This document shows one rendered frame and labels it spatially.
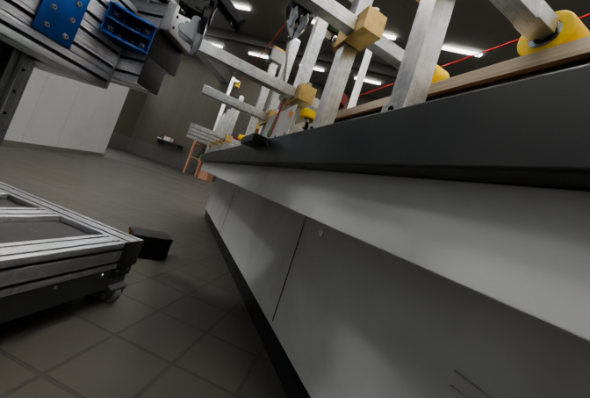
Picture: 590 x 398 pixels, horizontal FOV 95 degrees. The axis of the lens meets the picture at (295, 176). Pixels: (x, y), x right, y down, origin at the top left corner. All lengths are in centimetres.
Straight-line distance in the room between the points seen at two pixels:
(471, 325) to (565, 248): 28
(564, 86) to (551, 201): 9
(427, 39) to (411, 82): 7
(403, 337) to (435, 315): 8
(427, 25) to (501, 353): 46
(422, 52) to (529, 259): 29
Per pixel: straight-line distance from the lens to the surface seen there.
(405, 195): 37
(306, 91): 82
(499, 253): 30
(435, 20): 49
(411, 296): 60
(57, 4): 93
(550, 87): 28
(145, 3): 109
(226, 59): 80
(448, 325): 56
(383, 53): 72
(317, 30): 98
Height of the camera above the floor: 55
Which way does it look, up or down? 4 degrees up
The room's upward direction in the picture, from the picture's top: 18 degrees clockwise
